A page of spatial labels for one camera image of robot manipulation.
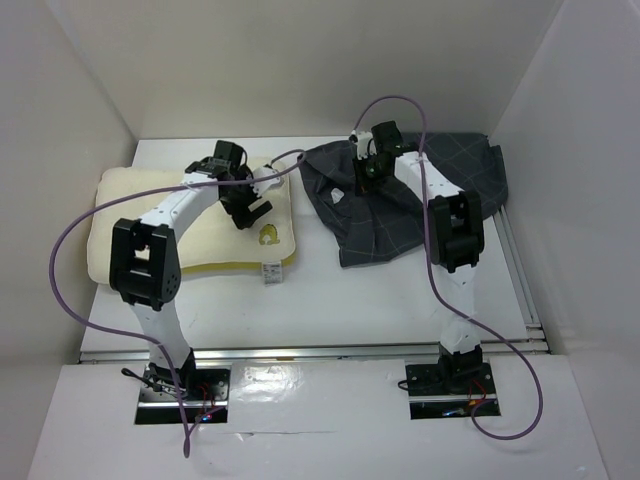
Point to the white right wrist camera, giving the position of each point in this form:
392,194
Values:
363,142

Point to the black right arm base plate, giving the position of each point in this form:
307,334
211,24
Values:
426,380

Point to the aluminium front rail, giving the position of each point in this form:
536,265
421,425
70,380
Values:
531,345

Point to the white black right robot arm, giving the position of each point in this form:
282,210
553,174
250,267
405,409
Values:
454,242

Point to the dark grey checked pillowcase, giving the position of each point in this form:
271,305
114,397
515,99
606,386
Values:
379,226

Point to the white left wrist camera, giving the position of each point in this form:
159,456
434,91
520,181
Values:
266,178

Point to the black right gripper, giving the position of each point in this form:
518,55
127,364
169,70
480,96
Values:
362,182

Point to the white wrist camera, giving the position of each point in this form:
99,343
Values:
266,178
363,142

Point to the cream memory foam pillow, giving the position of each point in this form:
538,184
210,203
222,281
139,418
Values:
211,243

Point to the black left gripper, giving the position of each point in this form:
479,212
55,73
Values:
241,214

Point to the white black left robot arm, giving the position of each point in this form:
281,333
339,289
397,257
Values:
145,268

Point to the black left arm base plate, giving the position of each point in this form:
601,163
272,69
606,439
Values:
209,385

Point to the white pillow care label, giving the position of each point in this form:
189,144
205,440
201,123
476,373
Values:
272,273

